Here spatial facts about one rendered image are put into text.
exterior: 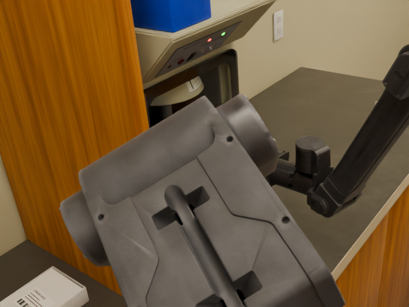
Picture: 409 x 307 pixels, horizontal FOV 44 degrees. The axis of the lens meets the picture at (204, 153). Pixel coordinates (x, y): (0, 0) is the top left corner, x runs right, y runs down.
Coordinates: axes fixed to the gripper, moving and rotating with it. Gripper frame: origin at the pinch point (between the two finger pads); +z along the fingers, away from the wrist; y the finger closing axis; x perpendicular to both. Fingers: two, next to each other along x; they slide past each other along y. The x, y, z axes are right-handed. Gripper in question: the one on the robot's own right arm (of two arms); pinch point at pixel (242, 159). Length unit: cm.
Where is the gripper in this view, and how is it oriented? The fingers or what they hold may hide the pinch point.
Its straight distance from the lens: 116.5
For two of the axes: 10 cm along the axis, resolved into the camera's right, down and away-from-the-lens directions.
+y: -6.3, 2.7, -7.3
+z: -7.8, -2.6, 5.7
